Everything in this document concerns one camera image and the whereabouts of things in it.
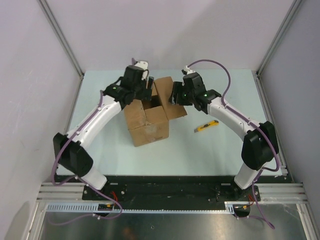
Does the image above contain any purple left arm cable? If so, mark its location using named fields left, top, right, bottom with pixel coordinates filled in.
left=47, top=57, right=137, bottom=225

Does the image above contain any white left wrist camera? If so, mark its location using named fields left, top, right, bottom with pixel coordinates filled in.
left=131, top=58, right=150, bottom=80

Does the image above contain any right aluminium frame post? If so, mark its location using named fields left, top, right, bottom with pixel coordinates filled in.
left=255, top=0, right=305, bottom=76

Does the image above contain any left aluminium frame post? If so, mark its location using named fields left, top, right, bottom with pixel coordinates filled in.
left=37, top=0, right=84, bottom=80

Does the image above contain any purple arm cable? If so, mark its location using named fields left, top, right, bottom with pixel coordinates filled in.
left=186, top=59, right=281, bottom=230
left=47, top=57, right=137, bottom=225

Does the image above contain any brown cardboard express box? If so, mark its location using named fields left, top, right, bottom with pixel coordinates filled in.
left=124, top=76, right=187, bottom=147

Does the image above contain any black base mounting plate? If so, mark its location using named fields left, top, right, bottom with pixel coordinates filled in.
left=82, top=175, right=261, bottom=202

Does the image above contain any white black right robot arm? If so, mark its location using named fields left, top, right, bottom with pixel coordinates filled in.
left=168, top=70, right=279, bottom=201

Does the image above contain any grey slotted cable duct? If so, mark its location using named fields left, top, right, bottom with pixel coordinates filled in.
left=46, top=202, right=235, bottom=215

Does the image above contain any aluminium frame rail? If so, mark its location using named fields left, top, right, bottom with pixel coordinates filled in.
left=254, top=69, right=320, bottom=240

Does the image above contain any aluminium frame post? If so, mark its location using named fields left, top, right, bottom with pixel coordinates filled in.
left=37, top=0, right=84, bottom=80
left=255, top=0, right=305, bottom=76

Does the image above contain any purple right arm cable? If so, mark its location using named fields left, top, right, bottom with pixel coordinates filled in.
left=186, top=59, right=281, bottom=230

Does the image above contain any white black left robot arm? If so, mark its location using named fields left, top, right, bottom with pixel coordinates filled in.
left=51, top=60, right=154, bottom=200

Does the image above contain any yellow utility knife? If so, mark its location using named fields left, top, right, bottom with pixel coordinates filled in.
left=194, top=120, right=219, bottom=133

